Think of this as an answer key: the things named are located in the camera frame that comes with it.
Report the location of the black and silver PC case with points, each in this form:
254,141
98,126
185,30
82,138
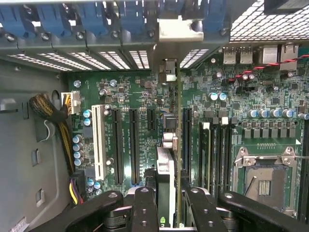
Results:
72,44

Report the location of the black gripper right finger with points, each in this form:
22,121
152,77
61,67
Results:
202,212

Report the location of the black power connector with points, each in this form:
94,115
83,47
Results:
78,178

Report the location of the black RAM slot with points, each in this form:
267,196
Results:
216,157
226,157

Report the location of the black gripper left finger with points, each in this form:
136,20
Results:
144,210

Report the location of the white expansion slot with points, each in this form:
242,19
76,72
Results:
99,145

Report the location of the short black expansion slot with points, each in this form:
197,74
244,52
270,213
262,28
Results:
151,118

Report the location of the silver USB port block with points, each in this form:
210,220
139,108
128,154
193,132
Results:
229,56
246,56

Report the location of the silver ethernet port block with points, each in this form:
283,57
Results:
289,56

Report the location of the green motherboard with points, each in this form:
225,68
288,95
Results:
143,149

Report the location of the white power connector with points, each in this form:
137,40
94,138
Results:
74,104

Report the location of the CPU socket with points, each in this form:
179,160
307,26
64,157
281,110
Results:
265,191

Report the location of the thin locking lever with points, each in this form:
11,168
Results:
251,186
303,157

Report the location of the blue slot retention clip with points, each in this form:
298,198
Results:
53,19
131,19
93,19
14,19
214,17

